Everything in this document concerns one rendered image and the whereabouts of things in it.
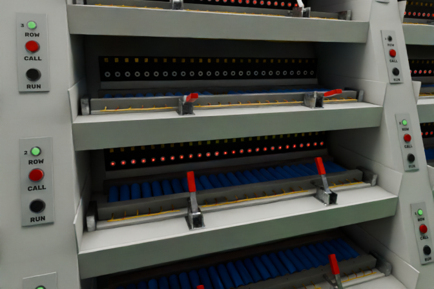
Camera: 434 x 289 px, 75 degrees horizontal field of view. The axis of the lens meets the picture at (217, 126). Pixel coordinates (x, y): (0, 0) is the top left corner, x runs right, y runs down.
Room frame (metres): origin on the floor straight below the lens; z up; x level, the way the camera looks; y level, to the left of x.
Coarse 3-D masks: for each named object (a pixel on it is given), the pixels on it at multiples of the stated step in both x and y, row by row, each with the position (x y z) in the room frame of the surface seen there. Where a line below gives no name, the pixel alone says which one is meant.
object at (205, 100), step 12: (168, 96) 0.52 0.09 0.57; (180, 96) 0.53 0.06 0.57; (204, 96) 0.53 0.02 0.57; (216, 96) 0.54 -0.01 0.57; (228, 96) 0.55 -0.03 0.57; (240, 96) 0.55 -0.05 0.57; (252, 96) 0.56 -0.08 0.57; (264, 96) 0.57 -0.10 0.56; (276, 96) 0.58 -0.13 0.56; (288, 96) 0.59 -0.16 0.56; (300, 96) 0.60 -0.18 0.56; (336, 96) 0.63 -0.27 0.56; (348, 96) 0.64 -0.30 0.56; (96, 108) 0.48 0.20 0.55; (108, 108) 0.48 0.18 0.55; (120, 108) 0.49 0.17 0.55; (132, 108) 0.50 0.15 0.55; (144, 108) 0.49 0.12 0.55; (156, 108) 0.49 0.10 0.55
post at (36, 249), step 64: (0, 0) 0.40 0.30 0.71; (64, 0) 0.42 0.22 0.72; (0, 64) 0.40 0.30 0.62; (64, 64) 0.42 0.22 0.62; (0, 128) 0.40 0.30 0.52; (64, 128) 0.42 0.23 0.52; (0, 192) 0.40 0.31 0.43; (64, 192) 0.42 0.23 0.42; (0, 256) 0.39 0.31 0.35; (64, 256) 0.42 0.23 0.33
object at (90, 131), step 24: (72, 96) 0.43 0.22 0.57; (360, 96) 0.64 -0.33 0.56; (384, 96) 0.60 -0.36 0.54; (72, 120) 0.42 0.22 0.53; (96, 120) 0.44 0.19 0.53; (120, 120) 0.44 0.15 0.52; (144, 120) 0.46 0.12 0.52; (168, 120) 0.47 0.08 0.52; (192, 120) 0.48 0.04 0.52; (216, 120) 0.50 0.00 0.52; (240, 120) 0.51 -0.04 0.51; (264, 120) 0.53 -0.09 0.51; (288, 120) 0.54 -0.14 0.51; (312, 120) 0.56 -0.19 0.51; (336, 120) 0.58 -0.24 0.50; (360, 120) 0.60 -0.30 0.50; (96, 144) 0.45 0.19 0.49; (120, 144) 0.46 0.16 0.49; (144, 144) 0.47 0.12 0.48
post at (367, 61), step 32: (320, 0) 0.74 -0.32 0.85; (352, 0) 0.64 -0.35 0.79; (320, 64) 0.78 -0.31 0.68; (352, 64) 0.67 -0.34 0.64; (384, 64) 0.61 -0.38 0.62; (352, 128) 0.70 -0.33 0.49; (384, 128) 0.61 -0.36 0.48; (416, 128) 0.63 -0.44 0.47; (384, 160) 0.62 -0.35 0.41; (416, 192) 0.62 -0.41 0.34; (384, 224) 0.65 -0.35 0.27; (416, 256) 0.61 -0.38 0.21; (416, 288) 0.61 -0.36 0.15
